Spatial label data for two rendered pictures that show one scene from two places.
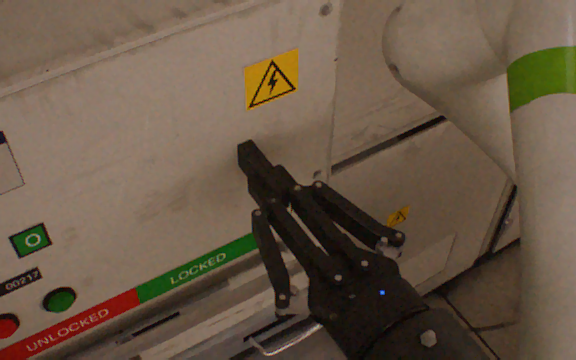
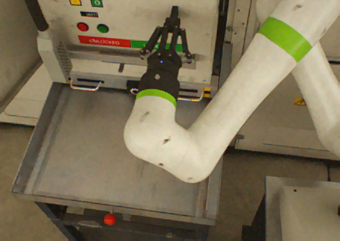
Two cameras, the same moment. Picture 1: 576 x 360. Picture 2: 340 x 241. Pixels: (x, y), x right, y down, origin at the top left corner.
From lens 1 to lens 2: 58 cm
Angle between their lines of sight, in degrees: 27
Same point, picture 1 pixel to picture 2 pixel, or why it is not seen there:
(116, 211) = (126, 7)
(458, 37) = (269, 4)
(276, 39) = not seen: outside the picture
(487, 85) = not seen: hidden behind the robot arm
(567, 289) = (219, 98)
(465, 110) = not seen: hidden behind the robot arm
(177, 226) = (147, 25)
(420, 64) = (259, 10)
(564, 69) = (269, 26)
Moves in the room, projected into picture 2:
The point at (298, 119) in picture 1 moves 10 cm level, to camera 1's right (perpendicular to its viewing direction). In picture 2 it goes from (198, 7) to (230, 24)
